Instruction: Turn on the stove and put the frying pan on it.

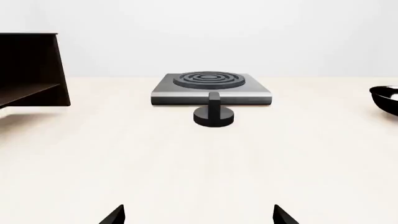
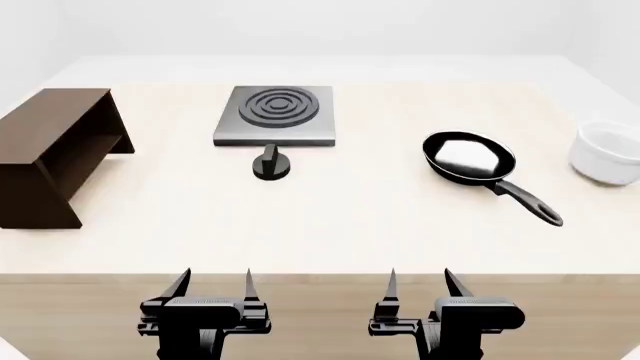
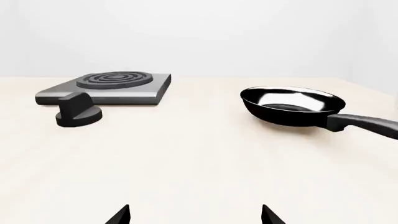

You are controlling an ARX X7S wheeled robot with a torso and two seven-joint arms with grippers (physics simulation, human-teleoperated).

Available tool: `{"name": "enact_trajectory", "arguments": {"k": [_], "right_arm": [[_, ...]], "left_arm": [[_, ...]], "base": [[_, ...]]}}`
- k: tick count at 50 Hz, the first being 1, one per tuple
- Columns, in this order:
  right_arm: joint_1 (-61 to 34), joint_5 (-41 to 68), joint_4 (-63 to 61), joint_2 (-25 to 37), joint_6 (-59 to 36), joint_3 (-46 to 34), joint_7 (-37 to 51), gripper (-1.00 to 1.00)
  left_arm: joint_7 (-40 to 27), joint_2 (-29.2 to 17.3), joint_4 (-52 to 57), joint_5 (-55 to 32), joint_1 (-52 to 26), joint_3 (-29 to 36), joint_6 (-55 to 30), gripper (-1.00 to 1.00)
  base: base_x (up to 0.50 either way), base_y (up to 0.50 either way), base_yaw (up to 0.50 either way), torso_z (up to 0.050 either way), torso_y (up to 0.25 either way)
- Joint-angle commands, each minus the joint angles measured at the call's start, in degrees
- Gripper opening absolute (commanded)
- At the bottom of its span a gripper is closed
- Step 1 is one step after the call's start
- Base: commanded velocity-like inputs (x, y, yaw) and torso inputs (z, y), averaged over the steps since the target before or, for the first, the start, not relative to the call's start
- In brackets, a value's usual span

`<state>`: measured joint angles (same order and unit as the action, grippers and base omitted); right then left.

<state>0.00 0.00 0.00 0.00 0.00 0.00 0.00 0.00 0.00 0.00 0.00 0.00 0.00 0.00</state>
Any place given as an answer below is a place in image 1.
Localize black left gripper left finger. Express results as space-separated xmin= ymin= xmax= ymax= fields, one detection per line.
xmin=98 ymin=203 xmax=126 ymax=224

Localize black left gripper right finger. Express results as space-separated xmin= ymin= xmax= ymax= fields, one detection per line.
xmin=272 ymin=203 xmax=300 ymax=224

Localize black round stove knob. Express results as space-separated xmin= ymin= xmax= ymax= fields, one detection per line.
xmin=193 ymin=91 xmax=235 ymax=128

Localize grey square stove with coil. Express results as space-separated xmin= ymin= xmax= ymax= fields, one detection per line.
xmin=150 ymin=71 xmax=273 ymax=106

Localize black bowl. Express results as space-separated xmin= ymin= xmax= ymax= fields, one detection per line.
xmin=369 ymin=85 xmax=398 ymax=117

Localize dark brown wooden shelf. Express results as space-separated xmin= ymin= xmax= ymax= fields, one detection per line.
xmin=0 ymin=32 xmax=72 ymax=110

